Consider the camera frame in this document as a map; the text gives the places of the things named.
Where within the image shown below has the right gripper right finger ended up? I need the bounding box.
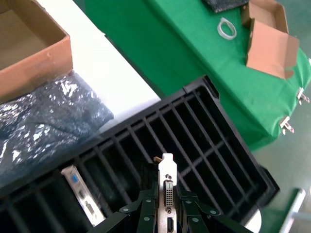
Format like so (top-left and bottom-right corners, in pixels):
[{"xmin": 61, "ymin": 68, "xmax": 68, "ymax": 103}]
[{"xmin": 176, "ymin": 184, "xmax": 255, "ymax": 233}]

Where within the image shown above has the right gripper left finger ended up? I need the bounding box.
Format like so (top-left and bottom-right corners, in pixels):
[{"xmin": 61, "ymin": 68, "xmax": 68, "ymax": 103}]
[{"xmin": 87, "ymin": 182, "xmax": 160, "ymax": 233}]

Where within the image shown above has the graphics card with DVI bracket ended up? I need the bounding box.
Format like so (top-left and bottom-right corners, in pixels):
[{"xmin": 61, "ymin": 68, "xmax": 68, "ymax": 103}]
[{"xmin": 139, "ymin": 152, "xmax": 179, "ymax": 233}]

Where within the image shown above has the black slotted storage container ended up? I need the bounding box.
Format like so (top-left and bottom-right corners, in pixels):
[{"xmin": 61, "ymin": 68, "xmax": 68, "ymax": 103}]
[{"xmin": 0, "ymin": 74, "xmax": 280, "ymax": 233}]

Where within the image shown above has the small flat cardboard box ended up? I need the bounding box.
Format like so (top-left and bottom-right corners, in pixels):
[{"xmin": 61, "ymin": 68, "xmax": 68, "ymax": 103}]
[{"xmin": 242, "ymin": 0, "xmax": 300, "ymax": 80}]

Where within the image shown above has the large open cardboard box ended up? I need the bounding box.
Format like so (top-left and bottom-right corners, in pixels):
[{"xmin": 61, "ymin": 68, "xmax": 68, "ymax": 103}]
[{"xmin": 0, "ymin": 0, "xmax": 73, "ymax": 104}]

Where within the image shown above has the silver binder clip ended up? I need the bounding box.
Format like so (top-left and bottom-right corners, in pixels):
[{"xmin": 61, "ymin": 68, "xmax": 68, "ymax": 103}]
[
  {"xmin": 279, "ymin": 116, "xmax": 295, "ymax": 135},
  {"xmin": 296, "ymin": 86, "xmax": 311, "ymax": 105}
]

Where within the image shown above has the green tablecloth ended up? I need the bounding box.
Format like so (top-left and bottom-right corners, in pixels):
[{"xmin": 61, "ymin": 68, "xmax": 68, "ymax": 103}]
[{"xmin": 85, "ymin": 0, "xmax": 311, "ymax": 152}]

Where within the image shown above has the dark antistatic bag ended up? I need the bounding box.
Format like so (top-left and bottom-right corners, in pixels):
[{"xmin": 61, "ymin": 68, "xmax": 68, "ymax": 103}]
[{"xmin": 203, "ymin": 0, "xmax": 250, "ymax": 13}]

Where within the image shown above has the graphics card with silver bracket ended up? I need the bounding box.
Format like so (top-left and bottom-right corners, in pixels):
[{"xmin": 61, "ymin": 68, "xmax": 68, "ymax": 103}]
[{"xmin": 60, "ymin": 165, "xmax": 106, "ymax": 228}]

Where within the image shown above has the clear tape ring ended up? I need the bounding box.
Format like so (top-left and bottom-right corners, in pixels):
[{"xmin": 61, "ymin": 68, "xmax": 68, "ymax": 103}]
[{"xmin": 217, "ymin": 17, "xmax": 238, "ymax": 41}]

